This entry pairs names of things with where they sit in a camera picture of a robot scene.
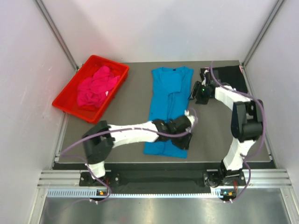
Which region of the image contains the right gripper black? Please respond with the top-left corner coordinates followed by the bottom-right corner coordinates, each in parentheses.
top-left (188, 81), bottom-right (211, 105)

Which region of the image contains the blue t shirt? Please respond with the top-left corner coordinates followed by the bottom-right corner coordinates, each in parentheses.
top-left (143, 67), bottom-right (194, 159)

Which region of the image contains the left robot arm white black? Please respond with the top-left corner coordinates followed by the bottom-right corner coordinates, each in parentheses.
top-left (82, 114), bottom-right (197, 185)

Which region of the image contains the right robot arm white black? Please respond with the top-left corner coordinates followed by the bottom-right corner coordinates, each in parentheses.
top-left (191, 81), bottom-right (263, 185)

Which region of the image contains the folded black t shirt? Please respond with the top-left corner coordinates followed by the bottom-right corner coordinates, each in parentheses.
top-left (213, 65), bottom-right (248, 93)

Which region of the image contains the pink t shirt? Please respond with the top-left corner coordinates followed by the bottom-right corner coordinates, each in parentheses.
top-left (77, 66), bottom-right (120, 108)

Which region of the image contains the red plastic bin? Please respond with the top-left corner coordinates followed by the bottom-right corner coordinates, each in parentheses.
top-left (52, 55), bottom-right (129, 124)

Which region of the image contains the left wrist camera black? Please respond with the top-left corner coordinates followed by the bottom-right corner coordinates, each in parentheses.
top-left (184, 108), bottom-right (198, 129)

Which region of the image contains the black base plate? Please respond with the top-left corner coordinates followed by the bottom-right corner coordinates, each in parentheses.
top-left (79, 170), bottom-right (231, 187)

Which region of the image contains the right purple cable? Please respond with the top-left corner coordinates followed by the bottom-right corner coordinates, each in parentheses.
top-left (209, 62), bottom-right (267, 203)

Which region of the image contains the purple cable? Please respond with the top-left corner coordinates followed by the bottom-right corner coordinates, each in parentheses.
top-left (209, 62), bottom-right (267, 203)
top-left (60, 107), bottom-right (199, 203)

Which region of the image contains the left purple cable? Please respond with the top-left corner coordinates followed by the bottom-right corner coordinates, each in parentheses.
top-left (60, 107), bottom-right (199, 203)

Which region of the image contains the right corner aluminium post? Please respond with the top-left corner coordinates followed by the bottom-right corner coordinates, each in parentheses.
top-left (241, 0), bottom-right (286, 67)

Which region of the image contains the corner aluminium post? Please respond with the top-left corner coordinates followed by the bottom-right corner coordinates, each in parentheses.
top-left (33, 0), bottom-right (79, 70)
top-left (241, 0), bottom-right (286, 67)

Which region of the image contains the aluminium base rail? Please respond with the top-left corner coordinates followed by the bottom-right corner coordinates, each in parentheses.
top-left (38, 169), bottom-right (292, 199)

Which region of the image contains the left corner aluminium post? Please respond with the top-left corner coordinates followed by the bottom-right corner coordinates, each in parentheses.
top-left (33, 0), bottom-right (79, 70)

